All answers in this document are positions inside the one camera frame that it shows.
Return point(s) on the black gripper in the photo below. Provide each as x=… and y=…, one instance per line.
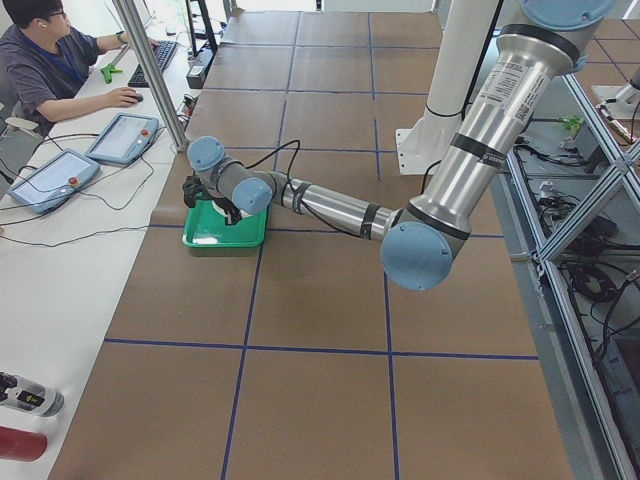
x=226, y=208

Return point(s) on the aluminium frame post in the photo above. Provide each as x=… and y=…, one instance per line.
x=140, y=43

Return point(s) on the black keyboard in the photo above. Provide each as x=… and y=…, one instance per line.
x=163, y=53

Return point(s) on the red bottle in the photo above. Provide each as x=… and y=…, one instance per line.
x=20, y=445

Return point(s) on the near teach pendant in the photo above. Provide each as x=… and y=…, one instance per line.
x=52, y=184

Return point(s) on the far teach pendant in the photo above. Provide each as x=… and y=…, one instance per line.
x=124, y=139

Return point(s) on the seated person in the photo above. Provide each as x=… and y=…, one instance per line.
x=46, y=62

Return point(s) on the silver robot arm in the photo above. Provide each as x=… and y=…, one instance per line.
x=419, y=242

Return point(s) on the teach pendant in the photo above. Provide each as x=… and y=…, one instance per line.
x=52, y=184
x=124, y=139

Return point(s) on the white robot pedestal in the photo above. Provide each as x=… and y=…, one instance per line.
x=467, y=32

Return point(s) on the white round plate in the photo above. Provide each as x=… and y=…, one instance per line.
x=247, y=214

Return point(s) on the green plastic clamp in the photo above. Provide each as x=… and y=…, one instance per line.
x=108, y=72

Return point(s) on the green plastic tray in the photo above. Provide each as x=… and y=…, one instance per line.
x=205, y=232

